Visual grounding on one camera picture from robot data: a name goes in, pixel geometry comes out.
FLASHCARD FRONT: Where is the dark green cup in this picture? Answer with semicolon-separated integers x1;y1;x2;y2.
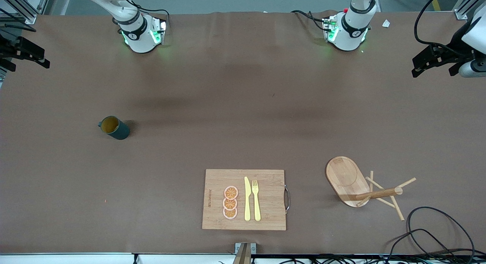
98;116;131;140

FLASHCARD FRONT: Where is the wooden cup rack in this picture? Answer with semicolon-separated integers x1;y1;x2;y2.
325;156;417;222

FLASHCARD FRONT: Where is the brown table cover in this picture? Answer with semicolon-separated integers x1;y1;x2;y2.
0;10;486;255

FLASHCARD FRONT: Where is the bamboo cutting board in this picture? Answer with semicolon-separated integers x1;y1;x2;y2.
202;169;291;231

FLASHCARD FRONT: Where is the yellow plastic fork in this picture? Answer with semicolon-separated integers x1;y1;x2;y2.
252;180;262;222

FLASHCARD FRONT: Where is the yellow plastic knife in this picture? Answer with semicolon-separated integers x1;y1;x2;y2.
244;176;252;222

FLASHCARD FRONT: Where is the brown wooden strut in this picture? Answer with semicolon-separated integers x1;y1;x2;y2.
232;244;252;264

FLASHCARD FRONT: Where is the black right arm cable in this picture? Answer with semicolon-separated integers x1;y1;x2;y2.
0;8;37;32

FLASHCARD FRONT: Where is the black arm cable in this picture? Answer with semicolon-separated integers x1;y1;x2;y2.
414;0;475;61
0;8;37;32

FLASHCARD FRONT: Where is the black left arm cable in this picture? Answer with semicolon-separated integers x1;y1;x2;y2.
414;0;475;61

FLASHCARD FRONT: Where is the aluminium frame profile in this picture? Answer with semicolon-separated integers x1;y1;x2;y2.
0;0;52;25
454;0;486;20

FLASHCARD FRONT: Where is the black left base cable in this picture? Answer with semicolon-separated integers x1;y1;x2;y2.
290;10;331;33

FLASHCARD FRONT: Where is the black base cable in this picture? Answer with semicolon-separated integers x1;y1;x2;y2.
290;10;331;33
118;0;170;29

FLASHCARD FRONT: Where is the black right base cable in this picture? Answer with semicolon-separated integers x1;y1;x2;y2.
118;0;170;29

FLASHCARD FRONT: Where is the black looped cable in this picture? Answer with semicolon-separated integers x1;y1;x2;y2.
407;206;476;257
387;229;454;257

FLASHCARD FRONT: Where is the white table edge rail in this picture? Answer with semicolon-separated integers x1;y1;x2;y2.
0;253;236;264

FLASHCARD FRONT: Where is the black cable bundle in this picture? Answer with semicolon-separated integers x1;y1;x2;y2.
262;254;486;264

